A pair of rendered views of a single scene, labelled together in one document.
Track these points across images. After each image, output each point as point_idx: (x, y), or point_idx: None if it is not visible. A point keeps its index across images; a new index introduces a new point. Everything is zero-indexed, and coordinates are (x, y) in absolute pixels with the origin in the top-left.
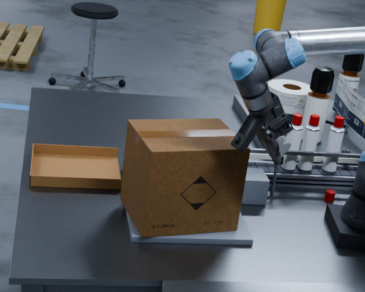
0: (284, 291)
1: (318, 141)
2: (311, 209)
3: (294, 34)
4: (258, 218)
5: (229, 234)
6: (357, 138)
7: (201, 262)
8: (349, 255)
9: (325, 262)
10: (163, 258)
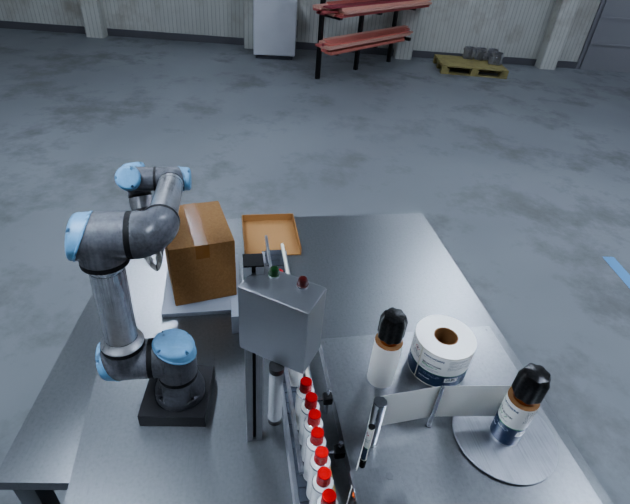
0: (95, 328)
1: (370, 382)
2: (228, 367)
3: (163, 175)
4: (208, 326)
5: (170, 301)
6: (413, 436)
7: (141, 289)
8: (141, 380)
9: None
10: (147, 273)
